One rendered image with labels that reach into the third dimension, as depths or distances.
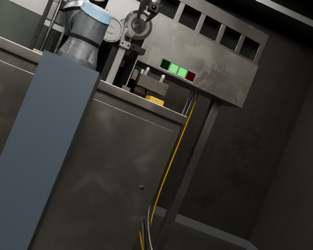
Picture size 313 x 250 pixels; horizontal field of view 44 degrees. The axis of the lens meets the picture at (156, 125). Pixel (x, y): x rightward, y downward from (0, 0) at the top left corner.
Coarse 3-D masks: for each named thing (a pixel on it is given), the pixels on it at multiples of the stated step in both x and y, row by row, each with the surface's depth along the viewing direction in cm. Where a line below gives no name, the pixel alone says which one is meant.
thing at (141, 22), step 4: (132, 20) 192; (136, 20) 191; (140, 20) 192; (144, 20) 192; (132, 24) 191; (140, 24) 192; (144, 24) 192; (132, 28) 192; (136, 28) 191; (140, 28) 192; (144, 28) 193
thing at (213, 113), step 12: (216, 108) 265; (204, 120) 267; (204, 132) 264; (204, 144) 265; (192, 156) 263; (192, 168) 264; (180, 180) 265; (180, 192) 263; (180, 204) 264; (168, 216) 262; (168, 228) 263; (156, 240) 264
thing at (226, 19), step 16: (176, 0) 235; (192, 0) 235; (176, 16) 234; (192, 16) 244; (208, 16) 240; (224, 16) 243; (208, 32) 248; (224, 32) 252; (240, 32) 247; (256, 32) 250; (224, 48) 245; (240, 48) 248; (256, 48) 255; (256, 64) 253
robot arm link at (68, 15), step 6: (72, 0) 147; (78, 0) 147; (84, 0) 148; (66, 6) 147; (72, 6) 146; (78, 6) 146; (66, 12) 148; (72, 12) 146; (66, 18) 149; (66, 24) 151; (66, 30) 153
